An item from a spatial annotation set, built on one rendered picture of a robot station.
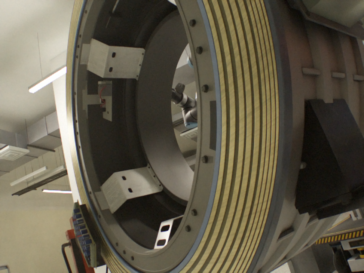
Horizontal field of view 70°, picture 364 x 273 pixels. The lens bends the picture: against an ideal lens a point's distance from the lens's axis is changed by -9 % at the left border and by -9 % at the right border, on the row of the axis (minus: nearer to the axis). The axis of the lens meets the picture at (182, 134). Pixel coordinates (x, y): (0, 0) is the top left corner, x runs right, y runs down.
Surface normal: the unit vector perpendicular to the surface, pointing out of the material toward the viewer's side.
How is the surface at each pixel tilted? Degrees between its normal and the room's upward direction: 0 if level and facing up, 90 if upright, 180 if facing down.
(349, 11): 180
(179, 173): 59
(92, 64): 119
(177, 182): 51
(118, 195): 76
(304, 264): 90
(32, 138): 90
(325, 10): 180
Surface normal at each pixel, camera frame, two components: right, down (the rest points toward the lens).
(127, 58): 0.47, 0.62
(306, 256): -0.82, 0.08
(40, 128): -0.33, -0.20
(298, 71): 0.56, -0.02
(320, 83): -0.44, 0.07
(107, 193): -0.53, -0.36
